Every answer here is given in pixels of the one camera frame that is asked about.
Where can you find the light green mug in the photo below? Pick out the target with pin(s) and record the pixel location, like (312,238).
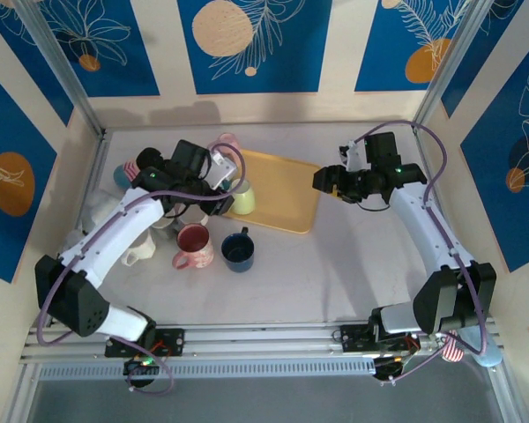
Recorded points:
(243,200)

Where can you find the pale pink tall mug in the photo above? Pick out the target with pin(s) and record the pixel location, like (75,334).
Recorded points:
(191,217)

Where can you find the pink patterned mug red interior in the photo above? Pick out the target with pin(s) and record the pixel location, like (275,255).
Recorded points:
(194,242)

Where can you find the navy blue mug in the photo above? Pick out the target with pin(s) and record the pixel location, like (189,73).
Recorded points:
(237,251)

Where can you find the grey mug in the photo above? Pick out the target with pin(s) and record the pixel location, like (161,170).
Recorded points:
(164,225)

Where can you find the pale pink wide mug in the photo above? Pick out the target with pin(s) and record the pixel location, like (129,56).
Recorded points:
(140,249)

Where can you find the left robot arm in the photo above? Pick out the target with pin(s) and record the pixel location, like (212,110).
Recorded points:
(114,229)

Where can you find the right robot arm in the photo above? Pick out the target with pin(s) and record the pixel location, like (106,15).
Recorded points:
(423,229)

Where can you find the yellow plastic tray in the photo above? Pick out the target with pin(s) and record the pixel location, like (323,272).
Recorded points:
(282,194)

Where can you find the doll with black hair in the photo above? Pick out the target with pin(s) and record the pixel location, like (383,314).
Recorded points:
(123,174)

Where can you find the white plush toy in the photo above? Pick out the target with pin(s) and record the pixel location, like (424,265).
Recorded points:
(101,207)

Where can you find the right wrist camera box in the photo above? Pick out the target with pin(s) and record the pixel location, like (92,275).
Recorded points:
(352,154)

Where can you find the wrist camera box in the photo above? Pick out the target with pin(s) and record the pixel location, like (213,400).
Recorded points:
(352,154)
(224,169)

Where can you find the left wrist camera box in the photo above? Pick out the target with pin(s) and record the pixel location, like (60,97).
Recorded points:
(224,169)

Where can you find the aluminium side rail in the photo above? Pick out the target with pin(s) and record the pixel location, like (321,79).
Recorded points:
(423,143)
(100,154)

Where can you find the aluminium frame post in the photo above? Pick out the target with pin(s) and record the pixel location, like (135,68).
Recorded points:
(458,66)
(64,70)

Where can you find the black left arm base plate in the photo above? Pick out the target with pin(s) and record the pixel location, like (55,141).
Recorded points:
(172,341)

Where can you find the aluminium mounting rail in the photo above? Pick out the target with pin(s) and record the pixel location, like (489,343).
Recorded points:
(264,343)

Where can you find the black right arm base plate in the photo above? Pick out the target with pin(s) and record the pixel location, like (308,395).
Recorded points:
(355,339)

